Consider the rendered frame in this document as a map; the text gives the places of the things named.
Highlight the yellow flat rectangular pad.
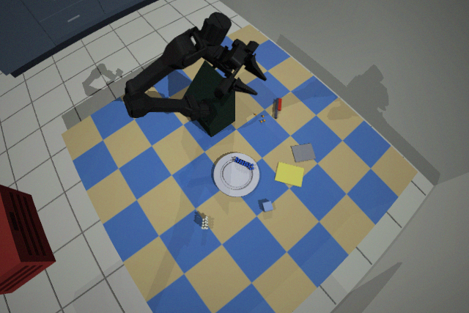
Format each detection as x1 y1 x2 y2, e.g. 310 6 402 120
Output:
275 162 305 187

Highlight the white round bead board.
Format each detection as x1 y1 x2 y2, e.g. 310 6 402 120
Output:
213 153 259 197

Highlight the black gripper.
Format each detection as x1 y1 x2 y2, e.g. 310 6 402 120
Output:
210 41 266 100

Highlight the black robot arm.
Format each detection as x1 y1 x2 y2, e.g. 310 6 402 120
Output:
123 12 248 121

